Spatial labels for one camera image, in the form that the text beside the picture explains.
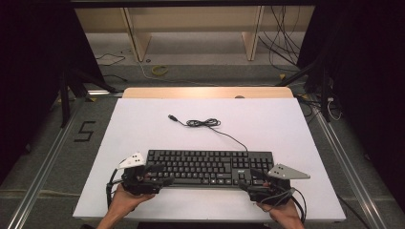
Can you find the long metal floor rail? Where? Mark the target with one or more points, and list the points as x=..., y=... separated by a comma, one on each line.
x=347, y=162
x=41, y=178

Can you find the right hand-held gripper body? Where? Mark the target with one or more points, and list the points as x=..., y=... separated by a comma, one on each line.
x=273, y=192

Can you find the black metal stand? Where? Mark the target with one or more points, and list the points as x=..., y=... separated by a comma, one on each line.
x=65, y=101
x=323, y=92

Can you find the yellow tape roll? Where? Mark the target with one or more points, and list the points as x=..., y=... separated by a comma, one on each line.
x=159, y=70

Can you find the dark curtain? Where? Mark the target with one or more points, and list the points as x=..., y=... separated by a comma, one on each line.
x=28, y=79
x=369, y=79

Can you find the black tape floor mark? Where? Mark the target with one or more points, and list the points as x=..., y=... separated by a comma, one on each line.
x=85, y=131

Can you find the light wooden shelf unit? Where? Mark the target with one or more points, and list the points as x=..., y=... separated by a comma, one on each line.
x=140, y=41

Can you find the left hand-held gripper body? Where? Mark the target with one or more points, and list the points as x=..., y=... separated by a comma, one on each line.
x=137, y=183

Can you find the person's left hand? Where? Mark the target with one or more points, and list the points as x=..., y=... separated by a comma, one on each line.
x=125, y=202

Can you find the person's right hand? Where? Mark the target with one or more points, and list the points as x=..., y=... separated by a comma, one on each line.
x=285, y=213

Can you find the black computer keyboard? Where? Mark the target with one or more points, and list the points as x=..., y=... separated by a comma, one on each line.
x=197, y=165

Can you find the short metal rail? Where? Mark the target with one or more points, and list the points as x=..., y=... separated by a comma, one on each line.
x=103, y=93

